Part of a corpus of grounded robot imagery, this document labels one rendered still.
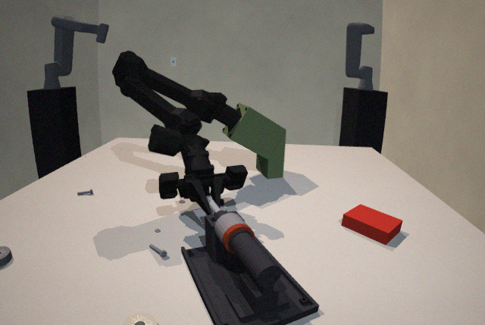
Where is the red rectangular block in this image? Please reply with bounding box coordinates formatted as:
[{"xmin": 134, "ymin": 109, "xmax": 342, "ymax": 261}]
[{"xmin": 342, "ymin": 205, "xmax": 402, "ymax": 245}]

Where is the red-brown ring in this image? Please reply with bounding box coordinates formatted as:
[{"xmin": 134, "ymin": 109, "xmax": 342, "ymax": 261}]
[{"xmin": 223, "ymin": 223, "xmax": 255, "ymax": 254}]

